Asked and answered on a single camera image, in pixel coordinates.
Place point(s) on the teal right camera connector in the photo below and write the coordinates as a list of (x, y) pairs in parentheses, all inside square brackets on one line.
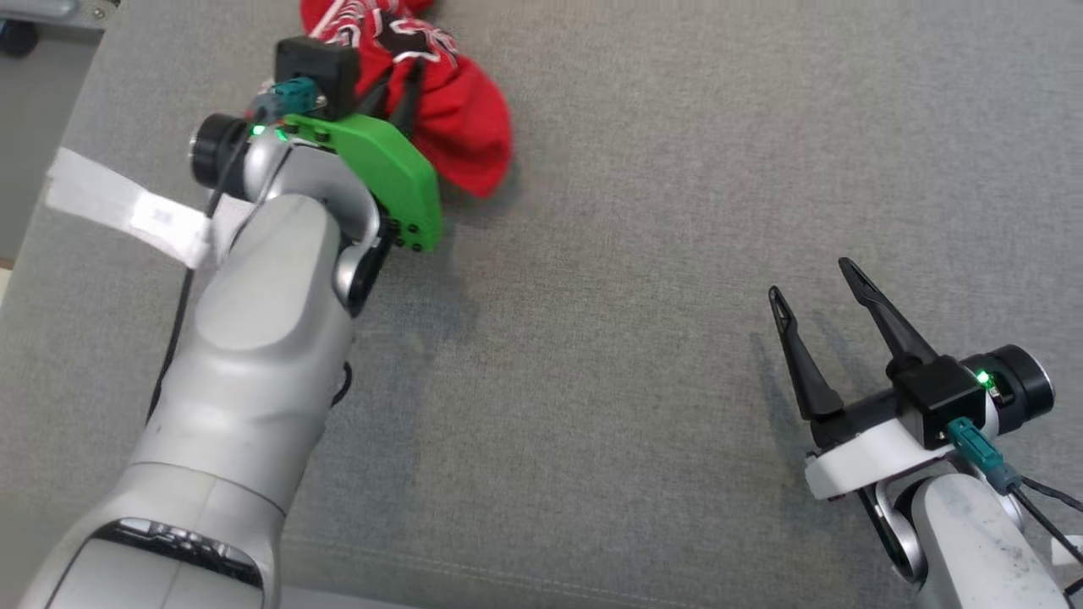
[(981, 457)]

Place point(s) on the red white basketball jersey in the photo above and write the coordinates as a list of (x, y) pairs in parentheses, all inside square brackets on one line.
[(465, 110)]

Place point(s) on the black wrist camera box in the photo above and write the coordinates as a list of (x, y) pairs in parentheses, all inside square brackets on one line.
[(317, 72), (939, 402)]

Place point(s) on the teal left camera connector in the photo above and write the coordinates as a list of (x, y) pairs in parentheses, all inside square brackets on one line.
[(296, 95)]

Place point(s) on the teal camera connector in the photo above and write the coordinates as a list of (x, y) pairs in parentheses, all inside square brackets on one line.
[(296, 95), (981, 457)]

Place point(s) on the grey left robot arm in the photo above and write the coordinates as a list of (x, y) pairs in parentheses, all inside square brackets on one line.
[(245, 381)]

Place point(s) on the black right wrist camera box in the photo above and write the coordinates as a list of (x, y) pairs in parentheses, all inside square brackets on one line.
[(939, 402)]

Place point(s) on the dark round wheel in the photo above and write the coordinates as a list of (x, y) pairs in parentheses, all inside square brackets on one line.
[(17, 38)]

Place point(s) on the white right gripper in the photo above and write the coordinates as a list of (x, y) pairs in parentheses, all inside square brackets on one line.
[(863, 457)]

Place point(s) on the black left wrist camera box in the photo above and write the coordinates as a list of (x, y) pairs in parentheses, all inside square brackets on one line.
[(317, 72)]

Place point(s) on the grey metal rail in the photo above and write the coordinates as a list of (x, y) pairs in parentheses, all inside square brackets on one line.
[(51, 10)]

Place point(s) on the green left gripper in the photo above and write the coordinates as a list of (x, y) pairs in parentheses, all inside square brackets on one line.
[(393, 169)]

